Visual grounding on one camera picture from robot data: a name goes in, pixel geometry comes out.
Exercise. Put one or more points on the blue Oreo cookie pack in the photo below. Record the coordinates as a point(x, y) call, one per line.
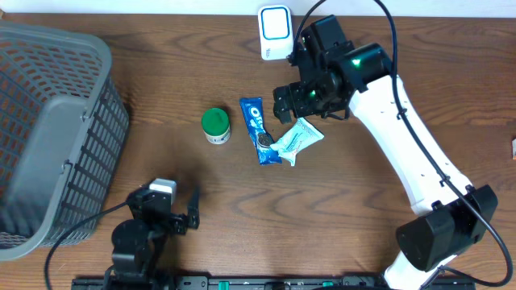
point(252, 109)

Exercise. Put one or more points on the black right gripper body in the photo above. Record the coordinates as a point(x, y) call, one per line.
point(308, 97)

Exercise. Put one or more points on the small orange snack box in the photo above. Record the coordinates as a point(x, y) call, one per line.
point(513, 144)

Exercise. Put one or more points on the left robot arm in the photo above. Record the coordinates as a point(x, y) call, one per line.
point(139, 242)

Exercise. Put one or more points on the grey plastic mesh basket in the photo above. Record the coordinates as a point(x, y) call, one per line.
point(63, 129)

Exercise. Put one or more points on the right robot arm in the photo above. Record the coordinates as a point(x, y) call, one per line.
point(450, 212)

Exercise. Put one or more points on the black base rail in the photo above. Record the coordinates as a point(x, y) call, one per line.
point(362, 281)

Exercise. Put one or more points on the green lid white jar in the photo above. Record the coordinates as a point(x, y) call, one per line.
point(216, 126)

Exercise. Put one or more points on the white barcode scanner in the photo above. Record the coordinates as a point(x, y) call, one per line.
point(276, 32)

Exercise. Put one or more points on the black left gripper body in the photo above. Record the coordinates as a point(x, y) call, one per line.
point(176, 225)

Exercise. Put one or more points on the white mint tissue pack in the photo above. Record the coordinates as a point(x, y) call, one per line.
point(300, 136)

